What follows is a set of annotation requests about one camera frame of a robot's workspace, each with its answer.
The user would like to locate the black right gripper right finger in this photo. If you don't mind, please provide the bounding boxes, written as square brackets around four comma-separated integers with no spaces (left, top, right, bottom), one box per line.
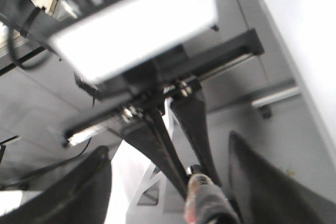
[228,131,323,223]

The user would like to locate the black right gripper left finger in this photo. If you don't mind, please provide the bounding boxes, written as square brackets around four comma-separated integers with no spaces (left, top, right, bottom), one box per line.
[1,146,112,223]

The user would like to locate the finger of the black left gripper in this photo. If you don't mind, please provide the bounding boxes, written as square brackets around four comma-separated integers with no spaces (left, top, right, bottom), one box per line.
[122,108,188,199]
[172,96,222,186]

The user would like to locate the black left gripper body rail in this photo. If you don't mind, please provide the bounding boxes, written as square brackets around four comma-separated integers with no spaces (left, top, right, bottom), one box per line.
[62,29,265,147]

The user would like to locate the black white whiteboard marker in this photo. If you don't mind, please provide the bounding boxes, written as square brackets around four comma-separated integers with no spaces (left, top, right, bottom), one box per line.
[184,165,241,223]

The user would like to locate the whiteboard stand foot with caster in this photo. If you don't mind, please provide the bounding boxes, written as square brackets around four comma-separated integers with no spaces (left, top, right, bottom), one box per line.
[251,86,301,119]

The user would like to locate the white whiteboard with aluminium frame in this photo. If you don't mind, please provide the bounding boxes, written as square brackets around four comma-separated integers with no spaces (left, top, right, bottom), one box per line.
[260,0,335,155]

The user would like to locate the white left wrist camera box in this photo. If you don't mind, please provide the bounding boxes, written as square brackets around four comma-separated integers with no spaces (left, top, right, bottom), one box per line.
[48,0,218,84]

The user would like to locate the black cable bundle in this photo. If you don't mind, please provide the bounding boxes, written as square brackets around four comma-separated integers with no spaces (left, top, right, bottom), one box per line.
[0,0,69,71]

